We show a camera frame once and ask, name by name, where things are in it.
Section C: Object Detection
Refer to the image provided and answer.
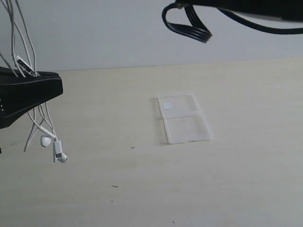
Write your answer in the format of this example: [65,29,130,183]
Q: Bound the white wired earphones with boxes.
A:
[0,0,68,163]

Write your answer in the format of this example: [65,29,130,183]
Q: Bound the clear plastic storage case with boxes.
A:
[151,92,214,145]

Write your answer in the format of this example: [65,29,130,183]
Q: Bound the black camera cable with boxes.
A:
[162,2,303,44]

